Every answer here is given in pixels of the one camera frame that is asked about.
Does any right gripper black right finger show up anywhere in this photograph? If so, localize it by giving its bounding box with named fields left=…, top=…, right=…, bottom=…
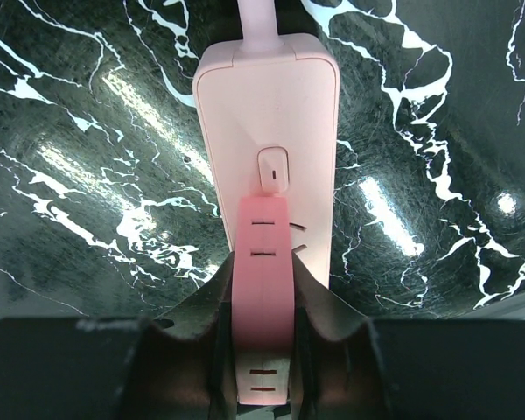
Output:
left=290, top=258, right=525, bottom=419

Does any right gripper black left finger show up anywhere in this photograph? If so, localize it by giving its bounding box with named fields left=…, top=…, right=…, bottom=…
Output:
left=0, top=258, right=236, bottom=419

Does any pink square plug adapter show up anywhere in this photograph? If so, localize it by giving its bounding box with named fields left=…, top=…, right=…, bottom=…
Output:
left=231, top=197, right=295, bottom=406

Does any pink power strip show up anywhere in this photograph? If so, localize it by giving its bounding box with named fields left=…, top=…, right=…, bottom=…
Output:
left=192, top=1, right=340, bottom=284

